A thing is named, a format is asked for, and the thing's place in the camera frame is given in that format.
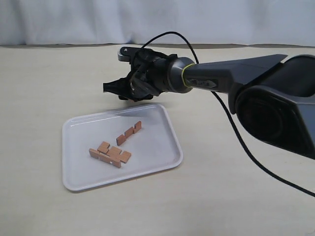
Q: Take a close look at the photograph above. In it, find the white plastic tray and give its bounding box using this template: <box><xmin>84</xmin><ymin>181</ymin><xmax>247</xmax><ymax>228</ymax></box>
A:
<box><xmin>62</xmin><ymin>104</ymin><xmax>183</xmax><ymax>191</ymax></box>

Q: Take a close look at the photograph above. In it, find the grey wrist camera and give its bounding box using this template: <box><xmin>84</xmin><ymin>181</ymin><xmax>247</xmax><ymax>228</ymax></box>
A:
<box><xmin>118</xmin><ymin>46</ymin><xmax>140</xmax><ymax>64</ymax></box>

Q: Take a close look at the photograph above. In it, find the wooden notched piece front edge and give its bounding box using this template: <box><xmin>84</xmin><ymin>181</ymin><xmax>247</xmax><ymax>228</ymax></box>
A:
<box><xmin>89</xmin><ymin>148</ymin><xmax>121</xmax><ymax>168</ymax></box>

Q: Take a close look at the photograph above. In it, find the white backdrop cloth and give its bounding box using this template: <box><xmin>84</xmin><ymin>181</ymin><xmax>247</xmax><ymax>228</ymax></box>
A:
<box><xmin>0</xmin><ymin>0</ymin><xmax>315</xmax><ymax>47</ymax></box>

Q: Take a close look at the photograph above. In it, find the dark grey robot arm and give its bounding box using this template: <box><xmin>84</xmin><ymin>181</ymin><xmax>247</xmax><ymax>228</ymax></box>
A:
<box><xmin>103</xmin><ymin>47</ymin><xmax>315</xmax><ymax>158</ymax></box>

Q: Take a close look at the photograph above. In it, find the black cable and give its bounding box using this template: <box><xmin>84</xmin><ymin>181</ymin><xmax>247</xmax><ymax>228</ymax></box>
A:
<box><xmin>142</xmin><ymin>31</ymin><xmax>315</xmax><ymax>197</ymax></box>

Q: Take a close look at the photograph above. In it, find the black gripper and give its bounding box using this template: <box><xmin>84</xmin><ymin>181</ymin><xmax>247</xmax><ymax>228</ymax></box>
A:
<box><xmin>103</xmin><ymin>49</ymin><xmax>179</xmax><ymax>100</ymax></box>

